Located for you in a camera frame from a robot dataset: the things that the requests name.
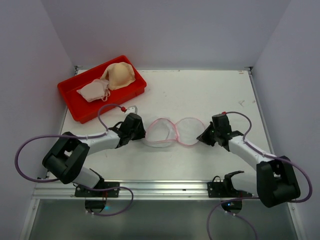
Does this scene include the pale pink bra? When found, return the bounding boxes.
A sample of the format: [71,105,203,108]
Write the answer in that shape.
[76,79,110,103]

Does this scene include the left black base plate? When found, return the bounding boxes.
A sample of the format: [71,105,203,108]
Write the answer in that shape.
[74,181,120,198]

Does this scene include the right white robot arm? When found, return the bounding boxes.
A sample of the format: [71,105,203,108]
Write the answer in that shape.
[197,113,301,208]

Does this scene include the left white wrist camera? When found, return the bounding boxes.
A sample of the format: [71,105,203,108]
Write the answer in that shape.
[125,105,138,114]

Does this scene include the red plastic tray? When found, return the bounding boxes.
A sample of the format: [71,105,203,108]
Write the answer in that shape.
[57,55,147,124]

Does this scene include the white mesh laundry bag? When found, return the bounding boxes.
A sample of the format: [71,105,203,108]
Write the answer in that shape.
[142,117,206,148]

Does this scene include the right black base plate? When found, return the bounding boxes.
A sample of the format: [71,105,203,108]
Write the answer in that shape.
[206,181,253,198]

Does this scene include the beige bra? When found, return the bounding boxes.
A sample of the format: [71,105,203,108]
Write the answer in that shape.
[100,62,136,91]

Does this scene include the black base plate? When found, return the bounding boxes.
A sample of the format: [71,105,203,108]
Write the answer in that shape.
[206,181,253,198]
[74,181,120,198]

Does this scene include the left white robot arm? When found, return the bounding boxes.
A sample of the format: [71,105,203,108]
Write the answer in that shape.
[42,113,146,189]

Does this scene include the aluminium front rail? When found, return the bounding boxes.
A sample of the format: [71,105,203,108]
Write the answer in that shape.
[32,180,209,200]

